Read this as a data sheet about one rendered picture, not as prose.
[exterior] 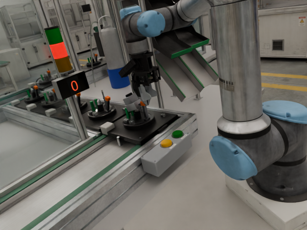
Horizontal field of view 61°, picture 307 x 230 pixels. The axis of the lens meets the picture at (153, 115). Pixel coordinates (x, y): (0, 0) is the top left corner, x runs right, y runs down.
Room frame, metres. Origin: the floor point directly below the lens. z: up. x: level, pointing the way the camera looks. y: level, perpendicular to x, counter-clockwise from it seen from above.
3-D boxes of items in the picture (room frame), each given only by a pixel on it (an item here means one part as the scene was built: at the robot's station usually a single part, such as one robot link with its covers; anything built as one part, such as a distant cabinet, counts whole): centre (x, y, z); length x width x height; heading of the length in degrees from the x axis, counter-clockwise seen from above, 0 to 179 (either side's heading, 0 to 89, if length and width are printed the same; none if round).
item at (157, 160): (0.81, -0.02, 0.93); 0.21 x 0.07 x 0.06; 135
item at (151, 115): (1.02, 0.07, 0.98); 0.14 x 0.14 x 0.02
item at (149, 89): (0.97, -0.01, 1.11); 0.06 x 0.03 x 0.09; 45
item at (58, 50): (0.97, 0.28, 1.33); 0.05 x 0.05 x 0.05
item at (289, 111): (0.57, -0.31, 1.08); 0.13 x 0.12 x 0.14; 115
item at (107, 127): (1.02, 0.20, 0.97); 0.05 x 0.05 x 0.04; 45
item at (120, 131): (1.02, 0.07, 0.96); 0.24 x 0.24 x 0.02; 45
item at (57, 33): (0.97, 0.28, 1.38); 0.05 x 0.05 x 0.05
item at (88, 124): (1.20, 0.25, 1.01); 0.24 x 0.24 x 0.13; 45
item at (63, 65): (0.97, 0.28, 1.28); 0.05 x 0.05 x 0.05
